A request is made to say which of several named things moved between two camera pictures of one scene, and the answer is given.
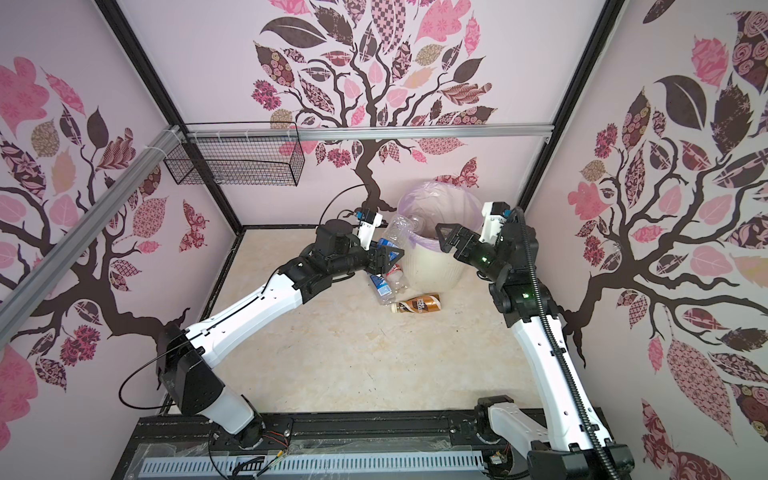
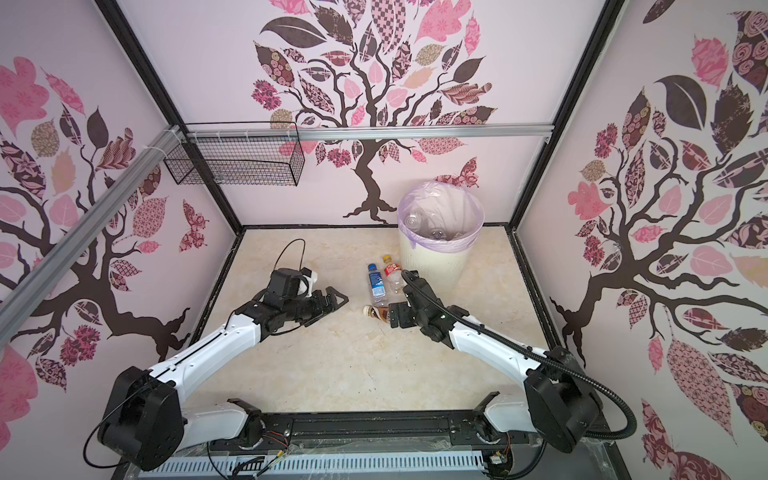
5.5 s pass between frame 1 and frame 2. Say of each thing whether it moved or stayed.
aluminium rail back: stayed
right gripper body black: moved
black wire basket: stayed
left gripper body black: moved
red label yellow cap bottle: stayed
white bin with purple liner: stayed
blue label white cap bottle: moved
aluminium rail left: stayed
